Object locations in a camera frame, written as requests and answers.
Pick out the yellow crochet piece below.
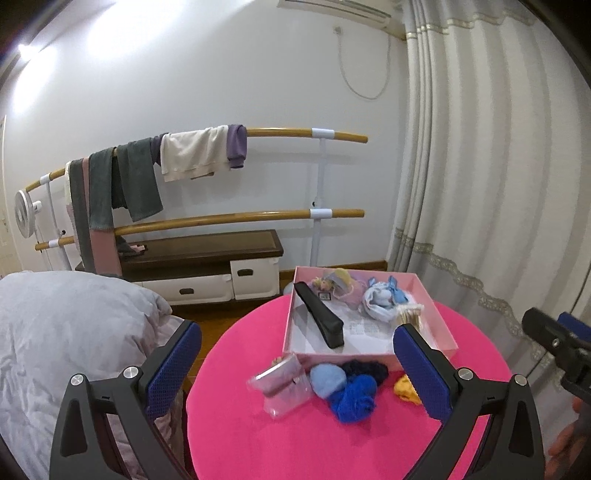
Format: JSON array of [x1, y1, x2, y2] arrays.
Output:
[[394, 374, 422, 405]]

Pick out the royal blue knit cloth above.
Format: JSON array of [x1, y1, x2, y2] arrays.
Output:
[[328, 374, 378, 424]]

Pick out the cotton swab pack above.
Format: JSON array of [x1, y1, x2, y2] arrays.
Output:
[[394, 303, 425, 331]]

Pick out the navy knit scrunchie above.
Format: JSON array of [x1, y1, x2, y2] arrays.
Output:
[[341, 359, 389, 387]]

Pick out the white cartoon print cloth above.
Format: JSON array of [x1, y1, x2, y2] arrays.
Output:
[[362, 276, 410, 324]]

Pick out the clear plastic pouch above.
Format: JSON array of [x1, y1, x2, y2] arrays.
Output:
[[246, 354, 314, 419]]

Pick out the black pouch case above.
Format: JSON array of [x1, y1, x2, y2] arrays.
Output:
[[294, 281, 345, 349]]

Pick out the pastel organza bow scrunchie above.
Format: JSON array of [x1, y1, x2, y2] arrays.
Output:
[[310, 268, 367, 309]]

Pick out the right hand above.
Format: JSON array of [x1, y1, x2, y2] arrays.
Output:
[[545, 397, 590, 479]]

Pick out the grey pink duvet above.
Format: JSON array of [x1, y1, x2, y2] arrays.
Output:
[[1, 271, 180, 479]]

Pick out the pink round table mat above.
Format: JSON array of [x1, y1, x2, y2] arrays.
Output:
[[185, 294, 514, 480]]

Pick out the beige curtain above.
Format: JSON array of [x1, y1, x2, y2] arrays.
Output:
[[389, 1, 590, 373]]

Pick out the pink grey hanging towel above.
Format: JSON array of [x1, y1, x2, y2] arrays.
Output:
[[65, 158, 122, 277]]

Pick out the light blue knit piece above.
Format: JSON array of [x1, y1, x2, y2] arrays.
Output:
[[308, 363, 346, 400]]

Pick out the dark wood bench cabinet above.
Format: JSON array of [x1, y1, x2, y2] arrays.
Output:
[[120, 230, 283, 306]]

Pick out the lower wooden ballet bar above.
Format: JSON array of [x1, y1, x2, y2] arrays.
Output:
[[98, 208, 366, 236]]

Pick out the wooden ballet bar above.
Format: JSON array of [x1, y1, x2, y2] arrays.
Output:
[[98, 208, 366, 236], [25, 127, 369, 193]]

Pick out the pink cardboard box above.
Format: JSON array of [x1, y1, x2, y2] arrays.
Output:
[[283, 269, 459, 371]]

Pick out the white small fan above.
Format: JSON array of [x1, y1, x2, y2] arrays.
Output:
[[14, 190, 42, 238]]

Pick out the dark green hanging towel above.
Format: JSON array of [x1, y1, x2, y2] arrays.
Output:
[[88, 135, 163, 231]]

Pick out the cream hanging cloth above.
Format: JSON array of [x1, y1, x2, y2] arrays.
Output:
[[160, 125, 229, 182]]

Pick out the upper wooden ballet bar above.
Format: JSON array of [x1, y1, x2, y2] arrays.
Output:
[[25, 127, 369, 193]]

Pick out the purple hanging cloth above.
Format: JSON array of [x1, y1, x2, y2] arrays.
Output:
[[226, 124, 247, 169]]

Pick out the white bar stand post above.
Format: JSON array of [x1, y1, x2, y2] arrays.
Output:
[[310, 128, 335, 266]]

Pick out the wall air conditioner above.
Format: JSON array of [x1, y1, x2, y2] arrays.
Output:
[[277, 0, 406, 39]]

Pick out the white wall cable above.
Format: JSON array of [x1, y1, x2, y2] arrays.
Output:
[[334, 26, 393, 101]]

